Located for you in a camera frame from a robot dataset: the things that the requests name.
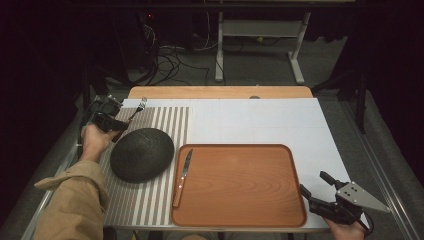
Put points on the person's right hand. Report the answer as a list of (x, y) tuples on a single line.
[(348, 231)]

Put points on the person's left hand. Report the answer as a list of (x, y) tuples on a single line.
[(95, 141)]

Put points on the dark equipment with red lights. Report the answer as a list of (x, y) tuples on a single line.
[(150, 30)]

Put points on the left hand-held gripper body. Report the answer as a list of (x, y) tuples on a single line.
[(105, 111)]

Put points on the white metal stand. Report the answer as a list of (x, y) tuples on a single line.
[(260, 28)]

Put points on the black metal stand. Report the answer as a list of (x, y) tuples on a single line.
[(353, 96)]

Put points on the black textured plate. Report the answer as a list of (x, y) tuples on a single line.
[(141, 155)]

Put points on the wooden serving tray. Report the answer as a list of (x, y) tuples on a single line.
[(240, 186)]

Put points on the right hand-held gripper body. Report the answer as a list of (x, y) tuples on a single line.
[(353, 198)]

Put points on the striped placemat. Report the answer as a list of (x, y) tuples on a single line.
[(146, 206)]

